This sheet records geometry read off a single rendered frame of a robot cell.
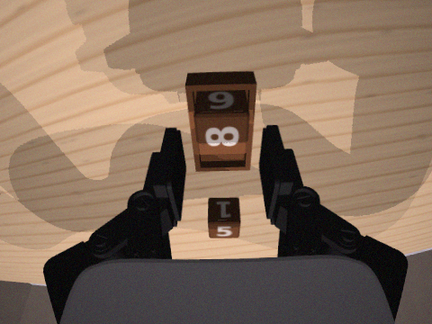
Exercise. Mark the brown number cube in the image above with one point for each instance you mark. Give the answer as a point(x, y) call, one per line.
point(221, 120)
point(223, 218)

